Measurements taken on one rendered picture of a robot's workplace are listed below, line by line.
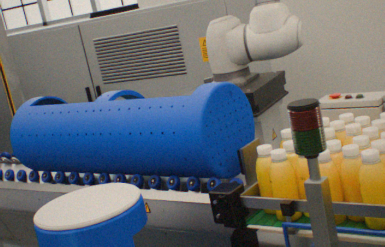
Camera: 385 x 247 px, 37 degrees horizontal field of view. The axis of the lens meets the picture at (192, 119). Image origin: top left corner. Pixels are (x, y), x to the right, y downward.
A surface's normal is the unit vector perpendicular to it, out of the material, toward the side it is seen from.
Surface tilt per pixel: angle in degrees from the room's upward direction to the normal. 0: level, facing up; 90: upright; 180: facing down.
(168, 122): 63
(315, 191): 90
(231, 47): 89
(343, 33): 90
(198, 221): 70
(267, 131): 90
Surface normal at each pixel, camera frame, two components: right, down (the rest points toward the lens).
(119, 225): 0.63, 0.04
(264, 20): -0.40, 0.08
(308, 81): -0.47, 0.29
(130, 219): 0.80, -0.04
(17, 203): -0.61, -0.04
